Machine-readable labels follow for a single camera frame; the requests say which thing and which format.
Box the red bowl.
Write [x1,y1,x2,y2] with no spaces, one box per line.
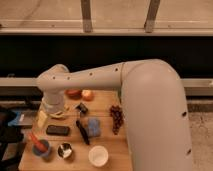
[65,89,81,99]

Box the blue cup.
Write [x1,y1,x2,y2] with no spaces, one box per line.
[32,139,51,159]

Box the small metal cup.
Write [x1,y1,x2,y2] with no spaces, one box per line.
[58,143,73,159]

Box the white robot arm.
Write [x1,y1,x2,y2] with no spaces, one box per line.
[36,59,193,171]

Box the black chair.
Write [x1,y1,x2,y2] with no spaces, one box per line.
[0,106,24,171]

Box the small black clip object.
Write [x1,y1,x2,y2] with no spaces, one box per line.
[75,103,88,115]

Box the black rectangular case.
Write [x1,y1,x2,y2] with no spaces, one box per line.
[46,125,70,136]

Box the apple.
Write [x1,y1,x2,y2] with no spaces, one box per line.
[81,90,94,101]

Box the blue sponge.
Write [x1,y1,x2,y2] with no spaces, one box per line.
[88,118,101,137]

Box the banana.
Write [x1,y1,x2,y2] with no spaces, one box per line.
[50,106,69,119]

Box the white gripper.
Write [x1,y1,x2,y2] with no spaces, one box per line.
[37,94,64,128]

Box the bunch of dark grapes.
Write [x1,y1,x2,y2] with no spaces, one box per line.
[110,106,124,135]

